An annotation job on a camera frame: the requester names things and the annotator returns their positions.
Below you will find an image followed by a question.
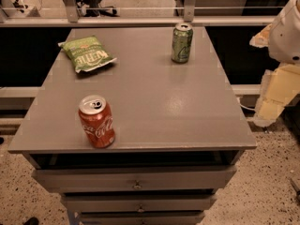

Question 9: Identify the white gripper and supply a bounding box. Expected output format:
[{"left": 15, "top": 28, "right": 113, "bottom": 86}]
[{"left": 249, "top": 0, "right": 300, "bottom": 128}]

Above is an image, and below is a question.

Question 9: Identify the green soda can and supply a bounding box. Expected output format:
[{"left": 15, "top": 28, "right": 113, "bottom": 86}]
[{"left": 172, "top": 22, "right": 193, "bottom": 63}]

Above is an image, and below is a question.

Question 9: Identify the red coke can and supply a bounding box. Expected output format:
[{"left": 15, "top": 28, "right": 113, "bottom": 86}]
[{"left": 78, "top": 95, "right": 115, "bottom": 148}]

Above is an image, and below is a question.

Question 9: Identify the top grey drawer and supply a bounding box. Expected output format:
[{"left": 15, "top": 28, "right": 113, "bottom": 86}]
[{"left": 33, "top": 165, "right": 236, "bottom": 193}]

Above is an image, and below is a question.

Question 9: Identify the grey drawer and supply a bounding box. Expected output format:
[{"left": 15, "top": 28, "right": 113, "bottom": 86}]
[
  {"left": 80, "top": 211, "right": 204, "bottom": 225},
  {"left": 33, "top": 165, "right": 236, "bottom": 193},
  {"left": 62, "top": 194, "right": 217, "bottom": 213}
]

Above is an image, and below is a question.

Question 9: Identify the green chip bag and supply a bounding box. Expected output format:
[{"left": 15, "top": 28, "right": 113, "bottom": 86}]
[{"left": 58, "top": 36, "right": 116, "bottom": 73}]

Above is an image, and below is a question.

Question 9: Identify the middle grey drawer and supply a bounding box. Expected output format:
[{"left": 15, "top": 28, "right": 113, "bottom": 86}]
[{"left": 62, "top": 194, "right": 217, "bottom": 213}]

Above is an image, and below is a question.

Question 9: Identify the bottom grey drawer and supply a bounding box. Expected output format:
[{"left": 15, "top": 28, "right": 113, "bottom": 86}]
[{"left": 80, "top": 211, "right": 204, "bottom": 225}]

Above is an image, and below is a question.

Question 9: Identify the white cable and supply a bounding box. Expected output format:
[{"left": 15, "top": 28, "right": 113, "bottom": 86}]
[{"left": 237, "top": 97, "right": 257, "bottom": 113}]

